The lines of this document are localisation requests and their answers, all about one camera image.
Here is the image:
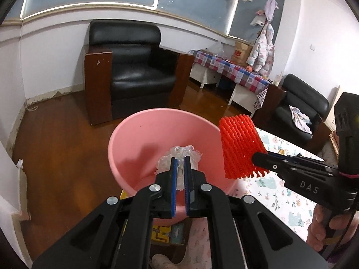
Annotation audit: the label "person's right hand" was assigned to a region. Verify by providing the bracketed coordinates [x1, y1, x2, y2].
[306, 204, 359, 254]

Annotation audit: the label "white hat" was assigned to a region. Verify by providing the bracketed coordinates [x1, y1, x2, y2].
[250, 14, 267, 26]

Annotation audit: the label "yellow printed box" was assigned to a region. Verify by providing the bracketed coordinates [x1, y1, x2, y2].
[120, 191, 187, 245]

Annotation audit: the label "printed cloth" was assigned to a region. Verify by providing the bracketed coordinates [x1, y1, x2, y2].
[289, 105, 313, 133]

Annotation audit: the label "beige slipper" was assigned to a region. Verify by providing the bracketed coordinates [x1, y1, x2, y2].
[151, 254, 181, 269]

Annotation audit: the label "pink plastic bucket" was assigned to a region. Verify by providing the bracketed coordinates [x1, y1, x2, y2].
[108, 108, 239, 226]

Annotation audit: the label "pink hat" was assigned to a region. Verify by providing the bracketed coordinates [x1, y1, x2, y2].
[264, 0, 279, 21]

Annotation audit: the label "brown paper bag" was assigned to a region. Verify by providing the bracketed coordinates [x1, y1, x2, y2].
[230, 41, 253, 65]

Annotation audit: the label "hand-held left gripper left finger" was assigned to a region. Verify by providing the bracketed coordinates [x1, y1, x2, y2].
[32, 157, 178, 269]

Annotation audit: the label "checked tablecloth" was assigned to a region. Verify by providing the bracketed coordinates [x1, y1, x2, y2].
[188, 50, 272, 110]

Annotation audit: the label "black leather armchair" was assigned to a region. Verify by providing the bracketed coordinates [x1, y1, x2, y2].
[264, 74, 330, 152]
[84, 20, 195, 126]

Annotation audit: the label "clear plastic bag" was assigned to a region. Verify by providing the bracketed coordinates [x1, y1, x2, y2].
[208, 41, 225, 56]

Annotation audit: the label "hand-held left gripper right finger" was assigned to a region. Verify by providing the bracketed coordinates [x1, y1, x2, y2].
[184, 155, 328, 269]

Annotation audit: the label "red foam fruit net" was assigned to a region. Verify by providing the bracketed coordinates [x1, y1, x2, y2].
[219, 114, 270, 180]

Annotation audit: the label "pink floral pajama trousers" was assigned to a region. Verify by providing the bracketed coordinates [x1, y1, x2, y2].
[179, 217, 222, 269]

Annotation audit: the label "printed padded jacket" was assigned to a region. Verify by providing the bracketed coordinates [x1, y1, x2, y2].
[246, 24, 275, 76]

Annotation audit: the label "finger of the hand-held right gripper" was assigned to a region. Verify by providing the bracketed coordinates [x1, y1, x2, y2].
[252, 152, 337, 178]
[266, 151, 338, 171]

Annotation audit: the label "white plastic bag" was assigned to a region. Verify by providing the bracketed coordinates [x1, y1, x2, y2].
[155, 145, 203, 191]

